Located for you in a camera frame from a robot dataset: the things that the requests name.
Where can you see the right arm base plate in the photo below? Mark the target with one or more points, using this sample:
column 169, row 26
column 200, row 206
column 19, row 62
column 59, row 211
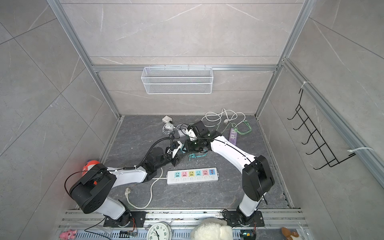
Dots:
column 237, row 219

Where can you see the white multicolour power strip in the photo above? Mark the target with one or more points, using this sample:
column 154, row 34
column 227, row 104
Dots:
column 191, row 176

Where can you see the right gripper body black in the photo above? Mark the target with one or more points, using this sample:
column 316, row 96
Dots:
column 194, row 145

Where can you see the white square charger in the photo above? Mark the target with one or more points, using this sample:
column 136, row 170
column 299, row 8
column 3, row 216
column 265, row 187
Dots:
column 166, row 119

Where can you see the black wire hook rack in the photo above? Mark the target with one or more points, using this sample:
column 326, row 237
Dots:
column 316, row 137

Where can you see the pink plush toy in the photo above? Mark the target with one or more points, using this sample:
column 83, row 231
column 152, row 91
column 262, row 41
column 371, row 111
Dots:
column 68, row 235

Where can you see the red plush toy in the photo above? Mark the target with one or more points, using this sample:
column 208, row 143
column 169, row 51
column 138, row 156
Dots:
column 89, row 165

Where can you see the white wire mesh basket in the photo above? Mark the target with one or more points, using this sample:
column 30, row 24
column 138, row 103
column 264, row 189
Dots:
column 177, row 80

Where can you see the white plush toy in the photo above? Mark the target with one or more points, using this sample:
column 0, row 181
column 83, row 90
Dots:
column 212, row 229

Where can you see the white analog clock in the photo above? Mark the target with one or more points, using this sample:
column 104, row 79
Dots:
column 159, row 231

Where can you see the purple power strip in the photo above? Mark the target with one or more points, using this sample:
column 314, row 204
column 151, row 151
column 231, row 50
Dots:
column 233, row 136

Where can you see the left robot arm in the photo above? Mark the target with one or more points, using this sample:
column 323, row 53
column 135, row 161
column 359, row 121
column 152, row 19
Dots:
column 91, row 191

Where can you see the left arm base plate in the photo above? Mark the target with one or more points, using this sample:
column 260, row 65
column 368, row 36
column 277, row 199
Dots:
column 127, row 220

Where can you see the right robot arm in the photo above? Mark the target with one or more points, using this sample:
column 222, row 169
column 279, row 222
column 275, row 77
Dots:
column 257, row 177

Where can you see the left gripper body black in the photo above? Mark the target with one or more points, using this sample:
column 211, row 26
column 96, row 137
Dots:
column 167, row 159

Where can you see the brown plush toy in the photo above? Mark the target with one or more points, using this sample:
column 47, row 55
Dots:
column 290, row 235

